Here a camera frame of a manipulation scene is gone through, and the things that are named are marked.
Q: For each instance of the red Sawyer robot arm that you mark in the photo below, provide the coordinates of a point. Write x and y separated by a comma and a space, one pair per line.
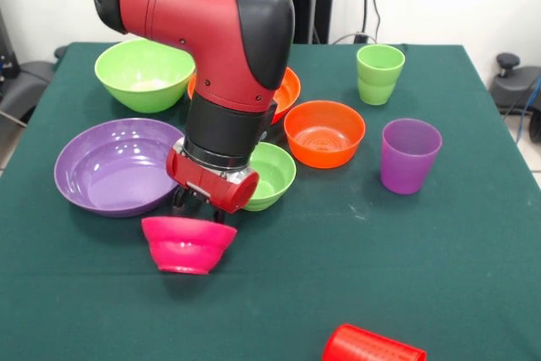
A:
203, 18

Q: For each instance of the green cup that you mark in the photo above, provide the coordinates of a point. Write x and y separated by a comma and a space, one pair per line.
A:
380, 78

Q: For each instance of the small green bowl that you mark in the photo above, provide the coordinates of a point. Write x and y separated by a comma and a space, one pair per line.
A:
274, 175

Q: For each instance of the large purple bowl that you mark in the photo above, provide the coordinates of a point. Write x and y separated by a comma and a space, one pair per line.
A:
110, 175

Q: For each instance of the large green bowl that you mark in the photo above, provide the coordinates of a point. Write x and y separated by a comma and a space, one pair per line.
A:
139, 78

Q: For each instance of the black pedestal leg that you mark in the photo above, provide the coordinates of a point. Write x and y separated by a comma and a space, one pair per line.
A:
511, 86
25, 86

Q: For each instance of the purple cup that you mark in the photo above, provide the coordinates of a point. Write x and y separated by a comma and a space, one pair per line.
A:
408, 162

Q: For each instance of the small orange bowl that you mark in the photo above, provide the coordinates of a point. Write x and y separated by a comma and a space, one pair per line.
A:
325, 141

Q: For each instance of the large orange-red bowl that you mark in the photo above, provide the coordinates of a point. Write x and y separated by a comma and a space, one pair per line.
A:
289, 90

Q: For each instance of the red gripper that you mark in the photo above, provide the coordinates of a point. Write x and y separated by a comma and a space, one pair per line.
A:
211, 185

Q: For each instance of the pink bowl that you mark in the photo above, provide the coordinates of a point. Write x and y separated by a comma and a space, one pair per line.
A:
186, 242

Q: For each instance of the dark green tablecloth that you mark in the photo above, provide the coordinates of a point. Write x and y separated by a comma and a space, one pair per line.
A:
422, 251

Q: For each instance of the red cup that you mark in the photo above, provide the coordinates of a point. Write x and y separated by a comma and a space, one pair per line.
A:
372, 346

